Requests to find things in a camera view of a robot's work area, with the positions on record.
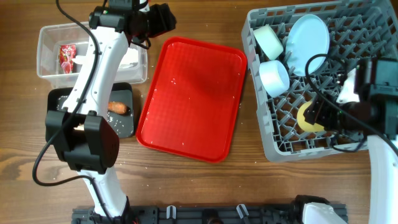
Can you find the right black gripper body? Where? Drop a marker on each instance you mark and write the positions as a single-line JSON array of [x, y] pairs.
[[331, 119]]

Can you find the white napkin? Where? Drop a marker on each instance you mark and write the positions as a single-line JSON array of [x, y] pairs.
[[129, 60]]

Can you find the small light blue bowl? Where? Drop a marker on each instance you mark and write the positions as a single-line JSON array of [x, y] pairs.
[[274, 77]]

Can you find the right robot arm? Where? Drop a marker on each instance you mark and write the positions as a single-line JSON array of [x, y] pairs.
[[374, 115]]

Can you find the grey dishwasher rack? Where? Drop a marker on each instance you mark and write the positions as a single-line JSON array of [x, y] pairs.
[[358, 29]]

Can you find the clear plastic bin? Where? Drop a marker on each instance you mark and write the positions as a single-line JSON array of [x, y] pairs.
[[48, 67]]

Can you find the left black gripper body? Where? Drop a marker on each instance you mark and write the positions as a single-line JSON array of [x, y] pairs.
[[159, 22]]

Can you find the mint green bowl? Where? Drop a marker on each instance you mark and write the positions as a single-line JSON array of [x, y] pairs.
[[268, 42]]

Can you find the orange carrot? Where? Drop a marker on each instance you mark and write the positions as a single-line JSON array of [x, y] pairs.
[[117, 107]]

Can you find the black waste tray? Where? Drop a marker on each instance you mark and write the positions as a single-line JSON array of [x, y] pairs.
[[121, 92]]

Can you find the red plastic tray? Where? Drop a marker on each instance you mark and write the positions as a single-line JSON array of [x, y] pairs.
[[193, 100]]

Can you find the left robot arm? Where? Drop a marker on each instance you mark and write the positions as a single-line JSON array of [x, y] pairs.
[[79, 131]]

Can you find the large light blue plate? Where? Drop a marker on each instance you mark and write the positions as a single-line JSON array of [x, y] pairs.
[[309, 36]]

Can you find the yellow plastic cup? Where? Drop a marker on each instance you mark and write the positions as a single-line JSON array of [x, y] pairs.
[[305, 126]]

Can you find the red snack wrapper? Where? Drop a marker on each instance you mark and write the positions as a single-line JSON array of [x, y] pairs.
[[66, 55]]

